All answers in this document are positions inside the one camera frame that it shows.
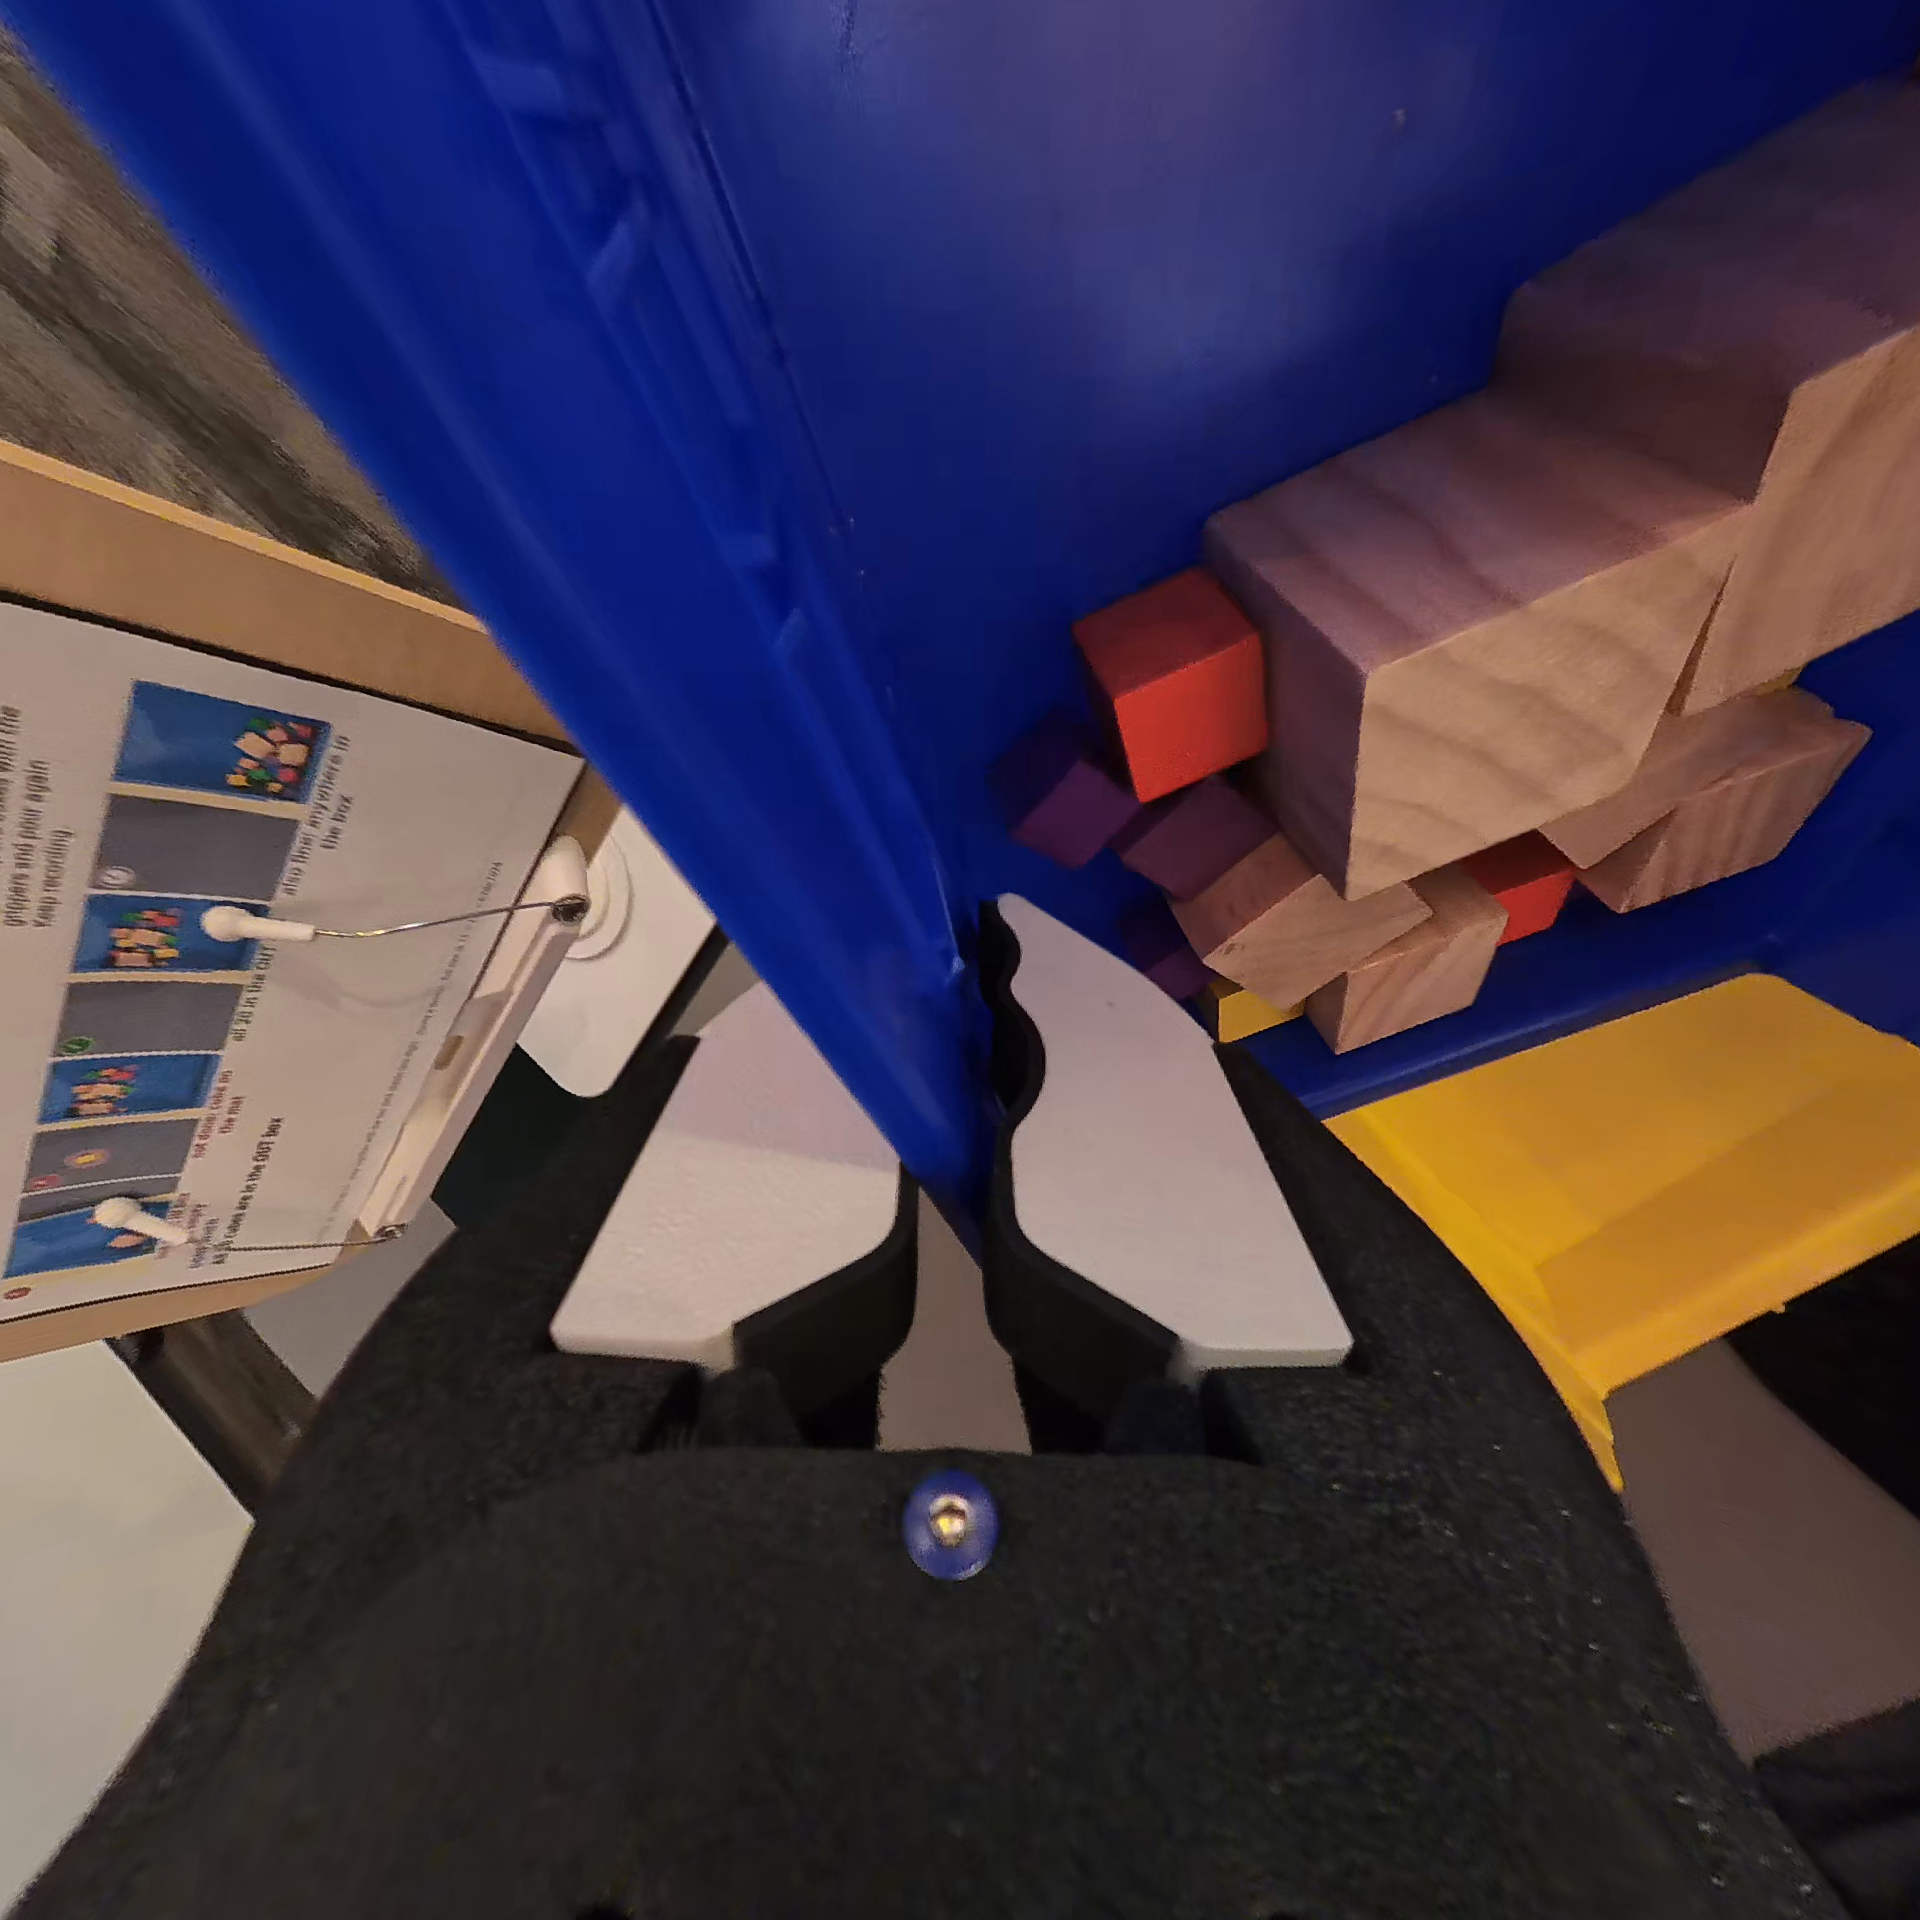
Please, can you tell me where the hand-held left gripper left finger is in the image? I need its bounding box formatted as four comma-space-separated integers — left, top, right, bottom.
548, 984, 921, 1377

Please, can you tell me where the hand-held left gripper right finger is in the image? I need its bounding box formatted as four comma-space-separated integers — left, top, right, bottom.
973, 892, 1359, 1385

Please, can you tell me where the yellow plastic box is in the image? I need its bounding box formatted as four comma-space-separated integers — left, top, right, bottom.
1217, 970, 1920, 1492

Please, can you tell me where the pile of coloured wooden cubes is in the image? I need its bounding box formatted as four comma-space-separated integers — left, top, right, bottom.
1000, 75, 1920, 1059

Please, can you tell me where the blue plastic box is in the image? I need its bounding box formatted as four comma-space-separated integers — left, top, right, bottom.
0, 0, 1920, 1248

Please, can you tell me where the white sheet stand base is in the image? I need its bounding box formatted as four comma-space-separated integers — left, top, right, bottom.
362, 833, 720, 1234

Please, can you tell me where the printed instruction sheet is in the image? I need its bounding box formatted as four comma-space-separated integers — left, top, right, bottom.
0, 600, 591, 1329

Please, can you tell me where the white clip with wire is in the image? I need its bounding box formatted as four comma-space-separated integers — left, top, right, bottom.
94, 1196, 411, 1262
201, 886, 597, 949

